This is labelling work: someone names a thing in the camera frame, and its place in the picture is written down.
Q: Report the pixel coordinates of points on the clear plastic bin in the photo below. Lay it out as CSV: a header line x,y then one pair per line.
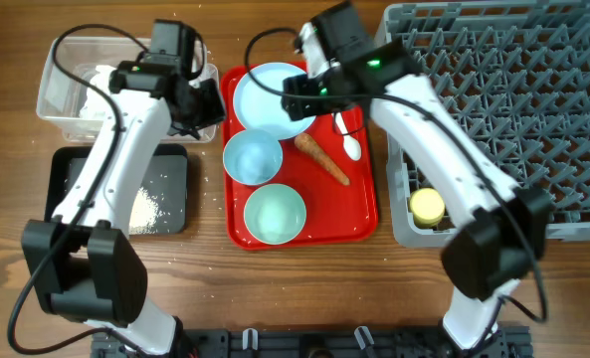
x,y
60,98

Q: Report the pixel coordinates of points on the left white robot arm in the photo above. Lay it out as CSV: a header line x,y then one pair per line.
x,y
82,265

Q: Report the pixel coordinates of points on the yellow plastic cup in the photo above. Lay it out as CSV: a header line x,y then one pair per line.
x,y
428,207

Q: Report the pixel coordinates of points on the grey dishwasher rack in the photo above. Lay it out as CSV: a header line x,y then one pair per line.
x,y
515,75

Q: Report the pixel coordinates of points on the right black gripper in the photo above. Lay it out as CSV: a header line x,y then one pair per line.
x,y
301,98

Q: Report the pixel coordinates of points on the light blue bowl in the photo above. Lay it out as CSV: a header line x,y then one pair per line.
x,y
252,157

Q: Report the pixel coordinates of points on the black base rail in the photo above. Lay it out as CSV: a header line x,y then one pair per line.
x,y
509,341

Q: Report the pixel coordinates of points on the green bowl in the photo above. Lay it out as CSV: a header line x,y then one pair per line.
x,y
275,214

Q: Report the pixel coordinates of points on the red plastic tray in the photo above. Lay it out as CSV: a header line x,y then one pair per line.
x,y
335,213

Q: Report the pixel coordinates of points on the light blue plate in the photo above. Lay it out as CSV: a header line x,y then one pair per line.
x,y
256,108

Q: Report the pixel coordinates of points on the white plastic spoon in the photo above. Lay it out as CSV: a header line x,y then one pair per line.
x,y
350,145

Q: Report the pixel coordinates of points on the white rice pile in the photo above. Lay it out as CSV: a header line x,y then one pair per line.
x,y
144,214

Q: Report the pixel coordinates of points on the black waste tray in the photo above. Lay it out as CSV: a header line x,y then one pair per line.
x,y
166,177

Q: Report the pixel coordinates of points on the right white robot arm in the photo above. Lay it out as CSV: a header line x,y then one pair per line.
x,y
500,225

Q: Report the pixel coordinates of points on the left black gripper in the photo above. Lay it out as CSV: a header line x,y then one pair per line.
x,y
217,114

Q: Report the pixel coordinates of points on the white napkin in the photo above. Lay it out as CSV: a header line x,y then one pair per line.
x,y
95,106

